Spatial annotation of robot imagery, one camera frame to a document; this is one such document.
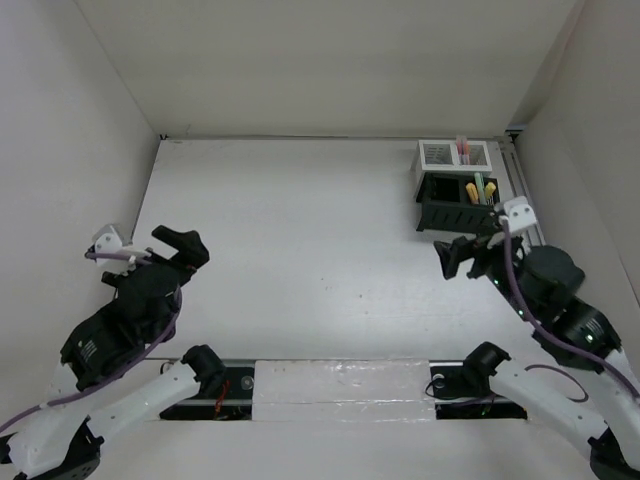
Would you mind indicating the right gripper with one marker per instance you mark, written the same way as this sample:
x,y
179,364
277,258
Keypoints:
x,y
462,247

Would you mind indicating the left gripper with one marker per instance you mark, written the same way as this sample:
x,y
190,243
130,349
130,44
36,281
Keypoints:
x,y
193,251

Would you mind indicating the yellow highlighter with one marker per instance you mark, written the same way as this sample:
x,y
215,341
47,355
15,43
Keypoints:
x,y
489,191

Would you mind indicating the green highlighter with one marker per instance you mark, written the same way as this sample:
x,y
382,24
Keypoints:
x,y
479,182

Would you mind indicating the red pen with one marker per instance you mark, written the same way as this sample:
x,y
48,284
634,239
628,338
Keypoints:
x,y
461,145

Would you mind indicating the orange highlighter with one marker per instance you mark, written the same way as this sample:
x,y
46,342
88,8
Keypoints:
x,y
472,193

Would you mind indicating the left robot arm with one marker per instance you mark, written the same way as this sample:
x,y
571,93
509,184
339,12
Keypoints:
x,y
63,436

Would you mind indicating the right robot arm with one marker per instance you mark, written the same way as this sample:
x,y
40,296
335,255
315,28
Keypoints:
x,y
541,283

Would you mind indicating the black organizer box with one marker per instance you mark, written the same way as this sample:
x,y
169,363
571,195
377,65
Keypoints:
x,y
445,205

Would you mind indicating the white organizer box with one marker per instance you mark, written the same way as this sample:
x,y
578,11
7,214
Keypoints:
x,y
442,156

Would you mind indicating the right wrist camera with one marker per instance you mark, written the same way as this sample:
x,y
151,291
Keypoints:
x,y
513,218

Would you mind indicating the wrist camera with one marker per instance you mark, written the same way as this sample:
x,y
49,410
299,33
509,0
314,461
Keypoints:
x,y
513,218
109,244

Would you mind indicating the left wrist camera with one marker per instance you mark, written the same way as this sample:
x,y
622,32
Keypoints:
x,y
109,244

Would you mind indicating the aluminium rail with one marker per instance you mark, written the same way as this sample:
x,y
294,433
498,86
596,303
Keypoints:
x,y
517,180

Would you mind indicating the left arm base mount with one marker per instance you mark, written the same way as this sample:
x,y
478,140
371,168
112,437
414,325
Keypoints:
x,y
232,401

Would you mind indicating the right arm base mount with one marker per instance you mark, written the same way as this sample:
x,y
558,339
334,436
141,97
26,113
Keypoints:
x,y
458,398

